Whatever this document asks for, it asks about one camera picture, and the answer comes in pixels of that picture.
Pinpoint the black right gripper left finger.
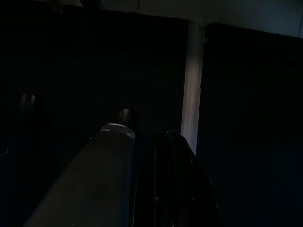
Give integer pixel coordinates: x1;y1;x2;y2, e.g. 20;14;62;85
23;122;136;227

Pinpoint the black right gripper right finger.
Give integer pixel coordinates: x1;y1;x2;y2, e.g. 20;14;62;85
152;131;223;227

